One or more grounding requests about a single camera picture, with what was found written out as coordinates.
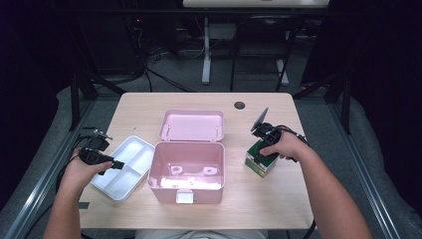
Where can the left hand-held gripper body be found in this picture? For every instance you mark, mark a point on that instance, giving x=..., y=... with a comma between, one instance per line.
x=94, y=156

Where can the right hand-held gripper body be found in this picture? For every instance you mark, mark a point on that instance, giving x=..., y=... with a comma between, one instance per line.
x=268, y=134

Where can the green and white carton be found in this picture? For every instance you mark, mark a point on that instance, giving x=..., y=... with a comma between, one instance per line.
x=262, y=167

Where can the white divided plastic tray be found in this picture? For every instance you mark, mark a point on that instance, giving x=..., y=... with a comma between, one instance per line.
x=132, y=156

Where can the pink plastic storage box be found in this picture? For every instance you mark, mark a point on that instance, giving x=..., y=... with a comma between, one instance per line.
x=192, y=126

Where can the person's left hand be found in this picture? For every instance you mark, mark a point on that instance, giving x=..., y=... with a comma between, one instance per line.
x=78, y=174

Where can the person's right hand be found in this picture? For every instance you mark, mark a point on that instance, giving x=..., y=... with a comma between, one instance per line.
x=292, y=146

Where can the white desk leg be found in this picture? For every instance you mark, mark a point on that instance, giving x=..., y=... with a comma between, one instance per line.
x=206, y=49
x=282, y=73

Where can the person's beige clothing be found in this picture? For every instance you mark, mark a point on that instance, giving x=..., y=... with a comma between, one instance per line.
x=199, y=235

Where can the black chair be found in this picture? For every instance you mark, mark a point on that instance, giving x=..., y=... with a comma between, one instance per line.
x=265, y=30

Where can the dark computer tower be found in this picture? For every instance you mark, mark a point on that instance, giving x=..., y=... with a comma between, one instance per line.
x=116, y=43

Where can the aluminium frame rail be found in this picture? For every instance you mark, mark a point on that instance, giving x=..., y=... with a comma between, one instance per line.
x=365, y=172
x=43, y=172

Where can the black metal frame strut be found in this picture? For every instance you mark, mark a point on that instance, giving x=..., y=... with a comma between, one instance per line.
x=83, y=86
x=335, y=86

